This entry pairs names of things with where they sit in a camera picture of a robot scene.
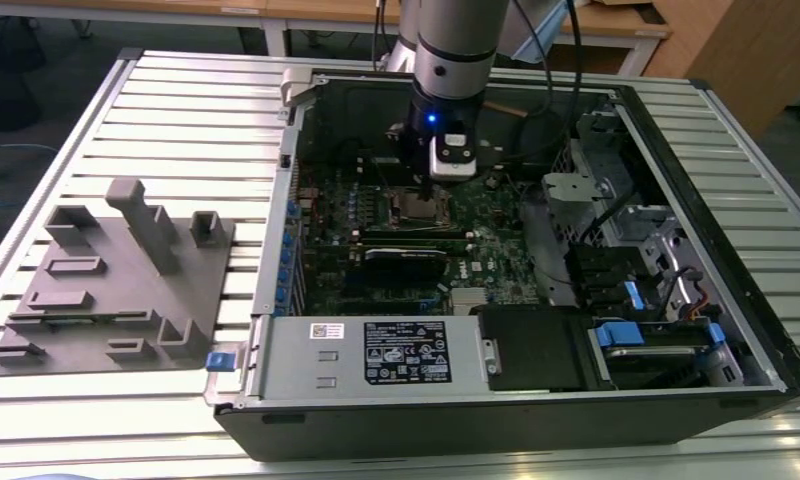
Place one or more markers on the silver green CPU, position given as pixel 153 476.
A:
pixel 410 207

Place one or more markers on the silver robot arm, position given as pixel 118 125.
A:
pixel 464 50

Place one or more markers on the CPU socket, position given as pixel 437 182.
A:
pixel 419 223

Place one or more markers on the black RAM slot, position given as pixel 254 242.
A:
pixel 434 241
pixel 434 229
pixel 434 245
pixel 434 234

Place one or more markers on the black expansion slot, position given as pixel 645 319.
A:
pixel 381 303

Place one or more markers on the silver metal disk bay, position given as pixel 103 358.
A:
pixel 574 187

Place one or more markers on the green motherboard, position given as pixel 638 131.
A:
pixel 501 250

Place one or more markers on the black graphics card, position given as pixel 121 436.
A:
pixel 403 272

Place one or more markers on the silver finned heatsink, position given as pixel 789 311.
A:
pixel 470 296

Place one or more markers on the blue plastic bay tab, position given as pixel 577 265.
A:
pixel 634 295

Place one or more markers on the black plastic shroud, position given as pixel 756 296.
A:
pixel 534 350

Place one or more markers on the wooden cabinet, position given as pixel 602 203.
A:
pixel 741 50

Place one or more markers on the hard disk in blue carrier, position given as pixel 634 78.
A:
pixel 621 334

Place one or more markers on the silver power supply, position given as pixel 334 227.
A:
pixel 294 370

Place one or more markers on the blue case latch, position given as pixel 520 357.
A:
pixel 221 361

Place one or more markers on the grey parts rack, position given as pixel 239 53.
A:
pixel 127 300

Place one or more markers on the black open PC case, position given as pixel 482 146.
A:
pixel 441 430

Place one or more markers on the black office chair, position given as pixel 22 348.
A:
pixel 7 100

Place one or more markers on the green RAM stick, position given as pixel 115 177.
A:
pixel 74 320

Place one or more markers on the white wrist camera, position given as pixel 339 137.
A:
pixel 454 167

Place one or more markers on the wooden desk white frame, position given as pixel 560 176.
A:
pixel 141 5
pixel 614 25

